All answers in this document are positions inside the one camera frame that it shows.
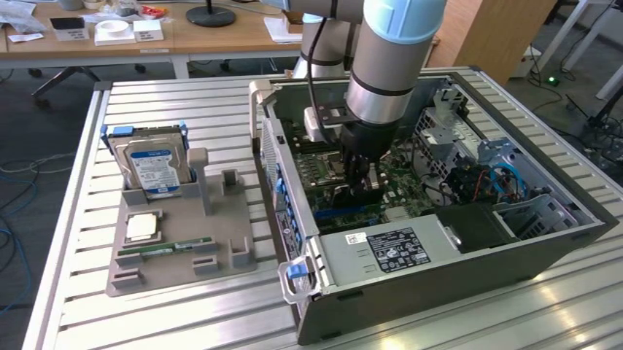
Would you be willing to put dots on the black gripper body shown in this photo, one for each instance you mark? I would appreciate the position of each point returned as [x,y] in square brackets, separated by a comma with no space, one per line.
[367,140]

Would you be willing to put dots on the low profile graphics card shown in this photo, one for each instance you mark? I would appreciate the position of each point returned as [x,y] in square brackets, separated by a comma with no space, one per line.
[361,204]

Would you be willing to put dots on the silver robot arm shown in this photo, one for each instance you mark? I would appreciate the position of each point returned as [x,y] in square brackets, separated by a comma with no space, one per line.
[390,73]

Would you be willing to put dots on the CPU socket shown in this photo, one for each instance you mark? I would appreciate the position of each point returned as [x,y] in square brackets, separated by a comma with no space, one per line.
[334,166]

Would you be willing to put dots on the metal socket cover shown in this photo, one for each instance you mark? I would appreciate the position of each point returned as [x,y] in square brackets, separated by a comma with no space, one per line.
[387,157]

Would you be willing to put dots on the green motherboard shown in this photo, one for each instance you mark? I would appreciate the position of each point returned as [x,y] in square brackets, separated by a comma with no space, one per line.
[405,189]

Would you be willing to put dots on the blue expansion slot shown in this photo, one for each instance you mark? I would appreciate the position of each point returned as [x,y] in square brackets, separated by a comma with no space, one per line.
[335,212]

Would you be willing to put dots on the silver chipset heatsink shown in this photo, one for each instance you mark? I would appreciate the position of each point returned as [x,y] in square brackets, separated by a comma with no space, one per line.
[399,215]

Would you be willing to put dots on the perforated metal disk bay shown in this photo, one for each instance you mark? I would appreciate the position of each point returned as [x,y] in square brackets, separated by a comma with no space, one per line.
[438,146]

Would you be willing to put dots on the black plastic shroud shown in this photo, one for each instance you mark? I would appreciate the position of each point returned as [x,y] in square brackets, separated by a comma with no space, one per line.
[473,226]

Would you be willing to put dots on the grey power supply unit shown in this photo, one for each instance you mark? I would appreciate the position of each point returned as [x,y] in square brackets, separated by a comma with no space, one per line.
[350,262]

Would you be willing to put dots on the white paper stack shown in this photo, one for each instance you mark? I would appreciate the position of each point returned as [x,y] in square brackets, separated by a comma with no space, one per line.
[279,31]

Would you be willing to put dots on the grey printed parts rack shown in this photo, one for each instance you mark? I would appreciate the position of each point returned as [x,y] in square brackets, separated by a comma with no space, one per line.
[195,226]

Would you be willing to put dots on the dark grey PC case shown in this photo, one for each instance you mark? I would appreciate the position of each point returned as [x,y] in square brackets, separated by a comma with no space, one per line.
[438,302]

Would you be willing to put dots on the brown cardboard box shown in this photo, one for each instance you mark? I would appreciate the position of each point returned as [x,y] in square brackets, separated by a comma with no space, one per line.
[293,18]

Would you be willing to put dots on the silver disk bay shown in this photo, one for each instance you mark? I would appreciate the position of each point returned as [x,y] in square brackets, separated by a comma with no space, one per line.
[550,215]

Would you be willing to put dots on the wooden cabinet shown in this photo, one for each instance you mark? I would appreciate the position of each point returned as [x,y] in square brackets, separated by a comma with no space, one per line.
[488,36]

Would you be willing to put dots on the hard disk with blue label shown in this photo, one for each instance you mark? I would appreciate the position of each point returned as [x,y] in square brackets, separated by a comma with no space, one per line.
[155,167]

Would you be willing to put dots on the black box with green light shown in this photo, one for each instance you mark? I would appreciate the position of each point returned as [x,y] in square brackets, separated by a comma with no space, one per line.
[552,79]

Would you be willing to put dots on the wooden desk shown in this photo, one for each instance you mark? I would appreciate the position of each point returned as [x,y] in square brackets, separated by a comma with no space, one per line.
[219,36]

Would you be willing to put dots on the green RAM stick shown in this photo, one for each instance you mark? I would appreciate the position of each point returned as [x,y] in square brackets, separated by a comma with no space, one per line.
[166,246]

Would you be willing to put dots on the silver CPU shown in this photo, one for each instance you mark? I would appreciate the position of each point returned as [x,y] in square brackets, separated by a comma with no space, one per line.
[142,226]

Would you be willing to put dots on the black round lamp base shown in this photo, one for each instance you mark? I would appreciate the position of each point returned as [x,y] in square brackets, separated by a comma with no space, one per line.
[210,18]

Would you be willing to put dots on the hard disk with blue caddy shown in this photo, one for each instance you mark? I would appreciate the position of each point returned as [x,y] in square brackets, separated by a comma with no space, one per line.
[117,160]

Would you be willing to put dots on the white cube box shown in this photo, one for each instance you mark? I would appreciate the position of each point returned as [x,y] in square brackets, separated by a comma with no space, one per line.
[147,31]

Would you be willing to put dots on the red packet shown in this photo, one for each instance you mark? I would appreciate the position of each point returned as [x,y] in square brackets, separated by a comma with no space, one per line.
[153,12]

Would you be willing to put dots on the white flat box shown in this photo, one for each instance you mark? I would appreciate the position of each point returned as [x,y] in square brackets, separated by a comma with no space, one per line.
[114,41]

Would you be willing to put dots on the white tape roll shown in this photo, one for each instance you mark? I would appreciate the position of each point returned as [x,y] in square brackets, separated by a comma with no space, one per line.
[113,27]

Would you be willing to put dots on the black chair base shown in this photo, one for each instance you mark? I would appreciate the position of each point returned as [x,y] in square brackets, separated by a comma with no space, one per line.
[54,82]

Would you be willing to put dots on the white box with black top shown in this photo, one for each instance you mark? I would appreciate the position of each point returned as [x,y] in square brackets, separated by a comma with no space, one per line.
[70,29]

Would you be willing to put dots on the grey cup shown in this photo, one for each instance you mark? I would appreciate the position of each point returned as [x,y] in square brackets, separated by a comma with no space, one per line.
[71,4]

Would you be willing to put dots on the white paper note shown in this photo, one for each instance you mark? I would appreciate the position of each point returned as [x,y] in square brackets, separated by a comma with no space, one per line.
[25,37]

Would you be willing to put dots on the crumpled plastic bag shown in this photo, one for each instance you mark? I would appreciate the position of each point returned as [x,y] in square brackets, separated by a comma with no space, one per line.
[19,18]

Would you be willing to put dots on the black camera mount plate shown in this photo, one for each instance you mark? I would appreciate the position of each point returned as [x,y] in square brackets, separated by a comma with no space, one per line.
[349,117]

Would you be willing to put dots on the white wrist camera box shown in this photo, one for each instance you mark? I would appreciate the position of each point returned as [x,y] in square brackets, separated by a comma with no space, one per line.
[314,125]

